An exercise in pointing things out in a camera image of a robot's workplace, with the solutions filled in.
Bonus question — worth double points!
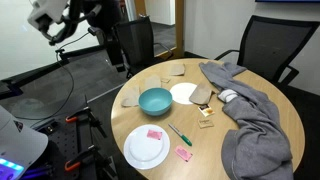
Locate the brown napkin of bowl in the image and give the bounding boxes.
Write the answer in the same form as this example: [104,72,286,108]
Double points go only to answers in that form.
[121,86,140,107]
[189,83,212,105]

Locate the green and white marker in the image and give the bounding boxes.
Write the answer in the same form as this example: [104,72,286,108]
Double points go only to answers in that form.
[168,123,192,146]

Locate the brown napkin left of bowl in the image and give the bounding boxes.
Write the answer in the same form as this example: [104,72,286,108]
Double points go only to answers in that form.
[121,86,140,107]

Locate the brown square packet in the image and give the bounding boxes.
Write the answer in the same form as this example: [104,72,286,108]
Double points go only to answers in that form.
[198,119,214,129]

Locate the black clamp orange handle lower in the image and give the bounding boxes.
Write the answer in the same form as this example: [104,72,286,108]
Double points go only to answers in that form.
[64,145,118,180]

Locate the black cable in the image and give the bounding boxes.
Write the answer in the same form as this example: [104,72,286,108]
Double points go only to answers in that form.
[13,31,91,121]

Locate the orange tea packet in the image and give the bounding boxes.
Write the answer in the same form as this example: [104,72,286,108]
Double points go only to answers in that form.
[198,104,214,117]

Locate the round wooden table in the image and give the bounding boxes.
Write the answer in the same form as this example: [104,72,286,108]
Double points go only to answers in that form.
[110,58,306,180]

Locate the black mesh chair left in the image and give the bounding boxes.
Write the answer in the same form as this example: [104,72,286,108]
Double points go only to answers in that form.
[114,16,174,79]

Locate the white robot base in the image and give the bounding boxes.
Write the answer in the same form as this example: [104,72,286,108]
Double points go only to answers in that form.
[0,106,48,180]

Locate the blue bowl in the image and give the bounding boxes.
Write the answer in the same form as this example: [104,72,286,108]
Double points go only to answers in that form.
[138,88,173,116]

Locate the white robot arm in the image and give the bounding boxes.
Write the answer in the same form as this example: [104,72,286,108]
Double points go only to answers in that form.
[27,0,102,46]

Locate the brown napkin far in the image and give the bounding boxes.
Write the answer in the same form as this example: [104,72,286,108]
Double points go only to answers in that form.
[169,64,185,76]

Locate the black mesh chair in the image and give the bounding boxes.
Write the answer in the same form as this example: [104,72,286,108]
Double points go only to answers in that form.
[114,16,174,79]
[214,14,320,88]

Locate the pink packet on table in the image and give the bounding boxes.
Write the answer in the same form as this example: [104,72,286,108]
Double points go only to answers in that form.
[175,145,193,162]

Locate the white plate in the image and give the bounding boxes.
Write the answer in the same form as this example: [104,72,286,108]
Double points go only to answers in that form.
[123,124,170,170]

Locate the grey hoodie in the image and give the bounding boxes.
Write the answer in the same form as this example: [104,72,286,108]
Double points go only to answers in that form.
[199,62,294,180]

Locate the brown napkin right of bowl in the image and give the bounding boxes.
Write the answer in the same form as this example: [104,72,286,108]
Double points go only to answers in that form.
[189,83,212,105]

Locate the black clamp orange handle upper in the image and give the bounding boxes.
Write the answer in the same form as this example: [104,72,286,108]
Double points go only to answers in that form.
[65,102,107,138]

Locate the pink packet on plate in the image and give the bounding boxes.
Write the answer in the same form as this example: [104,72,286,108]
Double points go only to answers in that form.
[147,130,162,140]

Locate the black mesh chair right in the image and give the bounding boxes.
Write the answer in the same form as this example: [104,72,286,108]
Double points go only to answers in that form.
[214,14,320,88]

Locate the black clamp orange handle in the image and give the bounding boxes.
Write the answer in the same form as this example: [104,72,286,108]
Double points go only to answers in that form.
[65,102,107,138]
[64,145,118,180]

